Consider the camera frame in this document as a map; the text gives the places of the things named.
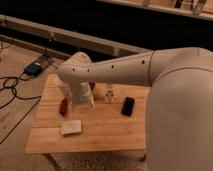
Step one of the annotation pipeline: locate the black phone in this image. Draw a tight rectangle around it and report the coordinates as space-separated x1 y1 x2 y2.
121 97 135 116

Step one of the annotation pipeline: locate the brown oval object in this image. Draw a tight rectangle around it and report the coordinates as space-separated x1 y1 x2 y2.
59 98 68 116

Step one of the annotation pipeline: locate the long grey wall rail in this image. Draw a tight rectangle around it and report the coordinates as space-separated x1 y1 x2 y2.
0 14 149 57

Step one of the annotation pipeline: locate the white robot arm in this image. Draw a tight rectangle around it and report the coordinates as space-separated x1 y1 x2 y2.
57 47 213 171

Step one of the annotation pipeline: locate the wooden table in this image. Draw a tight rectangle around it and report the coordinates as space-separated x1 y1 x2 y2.
25 74 149 154

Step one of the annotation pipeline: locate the red-brown ceramic cup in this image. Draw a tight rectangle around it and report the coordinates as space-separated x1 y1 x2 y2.
89 82 95 91

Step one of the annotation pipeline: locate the clear small bottle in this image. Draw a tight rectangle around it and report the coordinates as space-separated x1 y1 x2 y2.
105 84 114 103

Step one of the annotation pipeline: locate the black floor cable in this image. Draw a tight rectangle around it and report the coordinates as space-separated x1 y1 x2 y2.
0 74 42 145

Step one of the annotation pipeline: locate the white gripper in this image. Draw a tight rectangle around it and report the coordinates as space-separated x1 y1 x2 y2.
69 82 95 107

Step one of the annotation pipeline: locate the black power adapter box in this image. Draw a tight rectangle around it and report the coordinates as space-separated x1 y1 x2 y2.
24 63 42 77

